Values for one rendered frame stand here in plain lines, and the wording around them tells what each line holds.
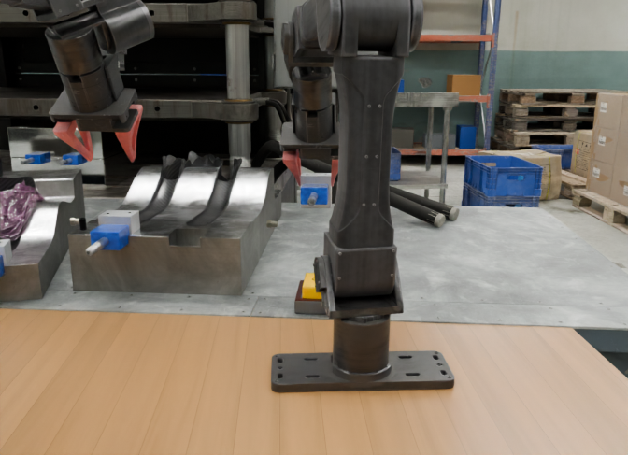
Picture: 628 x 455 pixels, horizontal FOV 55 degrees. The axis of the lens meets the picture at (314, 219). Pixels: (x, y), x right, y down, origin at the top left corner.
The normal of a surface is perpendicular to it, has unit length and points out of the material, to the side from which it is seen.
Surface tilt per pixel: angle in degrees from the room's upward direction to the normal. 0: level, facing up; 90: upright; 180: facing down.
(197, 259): 90
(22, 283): 90
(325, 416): 0
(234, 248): 90
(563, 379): 0
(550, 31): 90
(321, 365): 0
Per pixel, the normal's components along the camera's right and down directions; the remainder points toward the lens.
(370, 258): 0.19, 0.29
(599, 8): -0.04, 0.25
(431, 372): 0.00, -0.97
